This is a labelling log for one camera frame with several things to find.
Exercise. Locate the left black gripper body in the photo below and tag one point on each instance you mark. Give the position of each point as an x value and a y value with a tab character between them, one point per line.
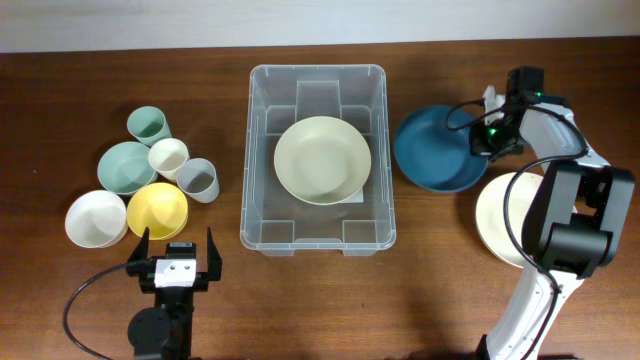
143	271

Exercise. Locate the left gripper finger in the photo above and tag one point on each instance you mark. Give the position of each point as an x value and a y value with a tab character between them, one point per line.
141	250
214	260

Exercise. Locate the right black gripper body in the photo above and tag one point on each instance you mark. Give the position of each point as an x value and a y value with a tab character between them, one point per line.
493	139

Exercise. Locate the cream white plate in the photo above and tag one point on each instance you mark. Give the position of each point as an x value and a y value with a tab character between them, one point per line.
489	215

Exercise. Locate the dark blue plate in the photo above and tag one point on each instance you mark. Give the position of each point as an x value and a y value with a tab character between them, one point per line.
433	157

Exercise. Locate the cream plastic cup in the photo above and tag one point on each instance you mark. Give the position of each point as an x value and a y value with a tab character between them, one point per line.
167	156

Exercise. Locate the green plastic cup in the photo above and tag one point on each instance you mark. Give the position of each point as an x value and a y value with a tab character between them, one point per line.
148	125

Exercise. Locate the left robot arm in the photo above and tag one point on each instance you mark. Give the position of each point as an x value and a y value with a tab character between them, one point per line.
164	330

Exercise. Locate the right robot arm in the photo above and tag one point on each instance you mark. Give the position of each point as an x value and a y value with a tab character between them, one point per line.
576	218

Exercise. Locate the yellow bowl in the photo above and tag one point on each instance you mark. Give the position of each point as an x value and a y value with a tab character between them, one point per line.
160	207

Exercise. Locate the white bowl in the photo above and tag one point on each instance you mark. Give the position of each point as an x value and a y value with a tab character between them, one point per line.
96	219

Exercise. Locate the clear plastic storage bin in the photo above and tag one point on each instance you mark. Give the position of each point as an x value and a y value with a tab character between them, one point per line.
273	221

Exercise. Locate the grey plastic cup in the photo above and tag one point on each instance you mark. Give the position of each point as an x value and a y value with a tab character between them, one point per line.
198	179

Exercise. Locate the green bowl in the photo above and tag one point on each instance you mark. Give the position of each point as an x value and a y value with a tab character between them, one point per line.
124	168

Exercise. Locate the beige plate in bin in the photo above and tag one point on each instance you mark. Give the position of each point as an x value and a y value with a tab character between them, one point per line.
322	160

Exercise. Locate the white label in bin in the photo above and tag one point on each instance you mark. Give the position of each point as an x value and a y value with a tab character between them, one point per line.
357	197

